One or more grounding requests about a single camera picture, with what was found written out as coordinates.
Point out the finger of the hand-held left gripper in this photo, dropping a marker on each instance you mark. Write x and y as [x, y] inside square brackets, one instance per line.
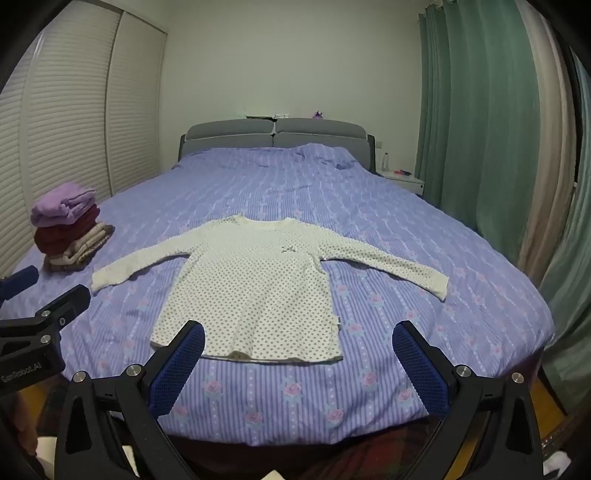
[67, 302]
[19, 278]

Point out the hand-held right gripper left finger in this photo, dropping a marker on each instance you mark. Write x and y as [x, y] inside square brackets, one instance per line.
[178, 369]

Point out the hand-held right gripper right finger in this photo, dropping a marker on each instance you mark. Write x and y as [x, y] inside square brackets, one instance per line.
[420, 369]

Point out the white polka dot long-sleeved shirt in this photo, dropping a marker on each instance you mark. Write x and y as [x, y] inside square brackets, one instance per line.
[258, 286]

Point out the stack of folded clothes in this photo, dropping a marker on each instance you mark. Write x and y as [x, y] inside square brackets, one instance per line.
[87, 247]

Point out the folded light purple garment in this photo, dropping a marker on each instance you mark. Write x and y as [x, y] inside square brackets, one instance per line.
[62, 201]

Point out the white paper sheet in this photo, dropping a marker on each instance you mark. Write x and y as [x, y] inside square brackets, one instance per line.
[274, 476]

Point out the purple floral striped blanket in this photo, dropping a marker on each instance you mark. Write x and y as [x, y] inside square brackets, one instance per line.
[369, 221]

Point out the green curtain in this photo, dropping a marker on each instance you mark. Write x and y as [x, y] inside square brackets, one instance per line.
[475, 115]
[570, 300]

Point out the white crumpled object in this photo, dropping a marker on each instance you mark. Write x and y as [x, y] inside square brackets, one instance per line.
[556, 465]

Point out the white slatted wardrobe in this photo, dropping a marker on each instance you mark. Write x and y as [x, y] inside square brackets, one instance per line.
[69, 115]

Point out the white nightstand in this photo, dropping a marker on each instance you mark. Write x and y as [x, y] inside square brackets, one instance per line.
[406, 182]

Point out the small red and blue object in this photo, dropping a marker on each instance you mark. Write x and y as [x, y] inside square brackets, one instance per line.
[402, 172]

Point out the clear plastic bottle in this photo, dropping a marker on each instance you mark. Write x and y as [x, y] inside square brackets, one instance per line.
[384, 162]

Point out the beige curtain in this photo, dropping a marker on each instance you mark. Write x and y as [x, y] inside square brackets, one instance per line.
[549, 161]

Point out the grey padded bed headboard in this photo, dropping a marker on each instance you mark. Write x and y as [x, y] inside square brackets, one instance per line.
[314, 131]

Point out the flat dark book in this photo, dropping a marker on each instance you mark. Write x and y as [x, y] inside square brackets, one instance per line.
[259, 117]

